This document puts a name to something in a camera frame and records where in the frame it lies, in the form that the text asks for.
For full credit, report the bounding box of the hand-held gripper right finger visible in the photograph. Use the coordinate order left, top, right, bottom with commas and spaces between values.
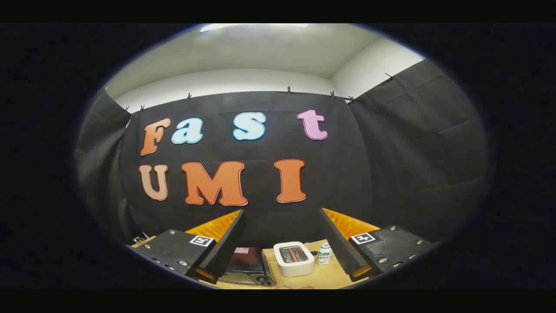
319, 208, 441, 283

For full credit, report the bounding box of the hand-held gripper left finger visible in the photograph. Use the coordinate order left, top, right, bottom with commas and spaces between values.
130, 210, 247, 285

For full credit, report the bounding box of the black toaster oven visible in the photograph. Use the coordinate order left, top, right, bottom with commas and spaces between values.
219, 246, 278, 287

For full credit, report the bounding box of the white pop-up toaster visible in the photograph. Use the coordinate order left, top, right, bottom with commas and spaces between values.
273, 242, 315, 277

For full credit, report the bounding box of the white green-label drink bottle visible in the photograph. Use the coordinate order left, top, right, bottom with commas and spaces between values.
316, 243, 334, 265

